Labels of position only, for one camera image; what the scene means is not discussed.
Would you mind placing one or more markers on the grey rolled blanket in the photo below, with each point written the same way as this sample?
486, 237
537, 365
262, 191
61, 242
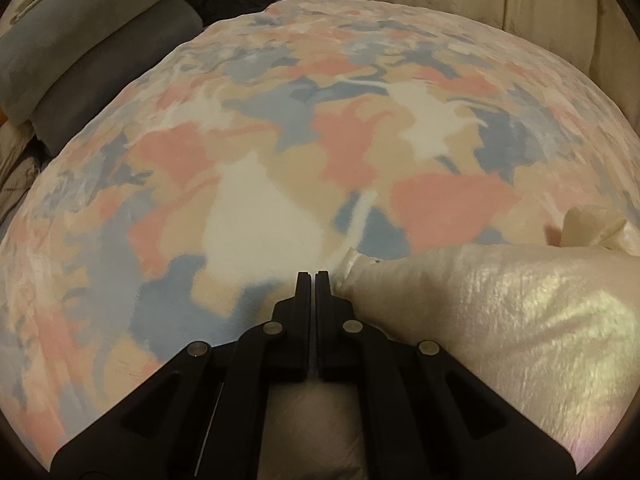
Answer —
110, 70

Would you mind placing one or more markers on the blue-grey rolled blanket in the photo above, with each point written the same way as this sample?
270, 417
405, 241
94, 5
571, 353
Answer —
55, 45

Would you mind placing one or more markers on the beige crumpled garment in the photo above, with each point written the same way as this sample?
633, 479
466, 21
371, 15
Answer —
17, 170

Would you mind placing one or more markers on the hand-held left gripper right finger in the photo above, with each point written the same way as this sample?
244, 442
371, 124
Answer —
380, 375

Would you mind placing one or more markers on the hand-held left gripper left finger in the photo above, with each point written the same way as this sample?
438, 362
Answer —
250, 375

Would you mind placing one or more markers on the white shiny puffer jacket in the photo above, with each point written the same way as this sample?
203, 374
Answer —
500, 335

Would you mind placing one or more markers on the pastel printed blanket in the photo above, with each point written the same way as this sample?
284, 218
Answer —
280, 160

